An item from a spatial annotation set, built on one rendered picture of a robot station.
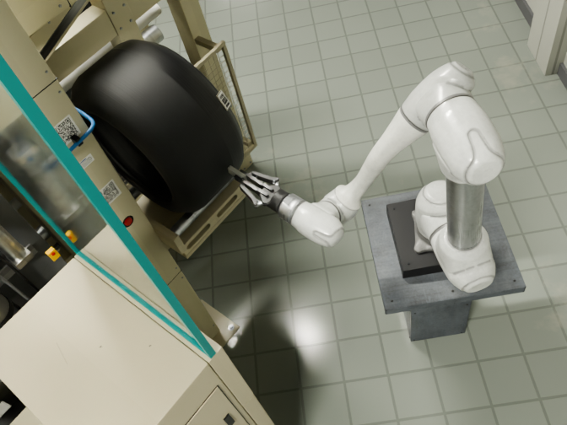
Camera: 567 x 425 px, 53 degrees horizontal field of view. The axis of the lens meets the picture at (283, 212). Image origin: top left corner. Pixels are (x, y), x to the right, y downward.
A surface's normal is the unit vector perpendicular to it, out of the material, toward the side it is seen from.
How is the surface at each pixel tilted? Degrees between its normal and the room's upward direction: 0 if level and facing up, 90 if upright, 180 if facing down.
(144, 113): 36
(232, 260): 0
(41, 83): 90
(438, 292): 0
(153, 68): 16
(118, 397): 0
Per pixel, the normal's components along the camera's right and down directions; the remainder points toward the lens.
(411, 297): -0.17, -0.57
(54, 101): 0.77, 0.43
